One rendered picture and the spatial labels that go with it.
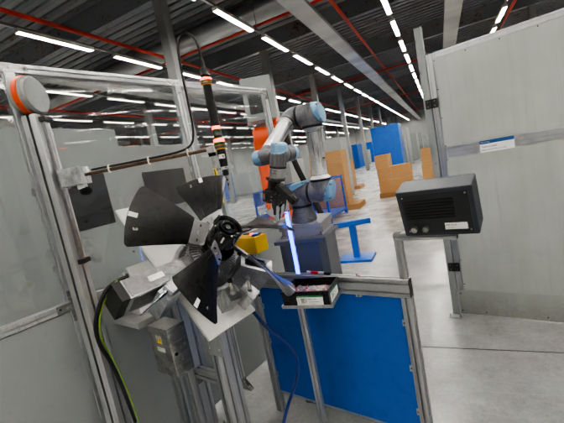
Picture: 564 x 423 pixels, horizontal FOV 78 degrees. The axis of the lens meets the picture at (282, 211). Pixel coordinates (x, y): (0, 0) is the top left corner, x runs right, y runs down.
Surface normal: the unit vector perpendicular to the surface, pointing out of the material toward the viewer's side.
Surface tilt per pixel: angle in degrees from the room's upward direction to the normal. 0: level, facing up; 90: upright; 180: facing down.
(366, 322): 90
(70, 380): 90
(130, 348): 90
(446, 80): 90
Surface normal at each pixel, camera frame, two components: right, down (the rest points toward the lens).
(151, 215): 0.47, -0.17
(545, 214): -0.59, 0.22
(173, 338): 0.78, -0.07
